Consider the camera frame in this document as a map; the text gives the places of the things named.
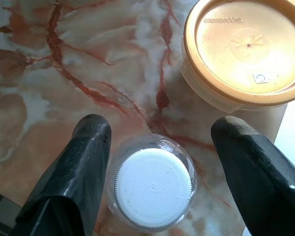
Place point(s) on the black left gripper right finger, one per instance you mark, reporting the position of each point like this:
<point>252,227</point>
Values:
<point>265,186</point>

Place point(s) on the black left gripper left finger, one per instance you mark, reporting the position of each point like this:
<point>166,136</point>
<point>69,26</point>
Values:
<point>64,191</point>

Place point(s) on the clear bottle with white cap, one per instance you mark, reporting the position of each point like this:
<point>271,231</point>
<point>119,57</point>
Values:
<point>152,186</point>

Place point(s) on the orange lidded plastic container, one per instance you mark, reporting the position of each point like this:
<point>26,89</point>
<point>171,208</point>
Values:
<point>241,49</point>

